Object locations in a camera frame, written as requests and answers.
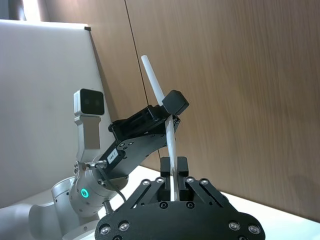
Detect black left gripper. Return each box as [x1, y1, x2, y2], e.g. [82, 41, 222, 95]
[98, 89, 190, 180]

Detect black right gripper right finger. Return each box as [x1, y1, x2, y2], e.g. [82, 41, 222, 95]
[176, 156, 229, 209]

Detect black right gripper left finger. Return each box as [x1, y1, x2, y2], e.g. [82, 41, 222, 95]
[124, 156, 174, 210]

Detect white plastic stick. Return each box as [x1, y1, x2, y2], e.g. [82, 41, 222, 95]
[140, 55, 180, 202]

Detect white table cloth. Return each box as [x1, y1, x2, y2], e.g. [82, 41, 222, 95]
[94, 164, 320, 240]

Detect white partition panel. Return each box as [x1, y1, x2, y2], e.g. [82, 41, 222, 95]
[0, 19, 114, 209]

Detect thin dark gripper cable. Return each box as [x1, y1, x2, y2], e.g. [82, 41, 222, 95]
[86, 160, 127, 202]

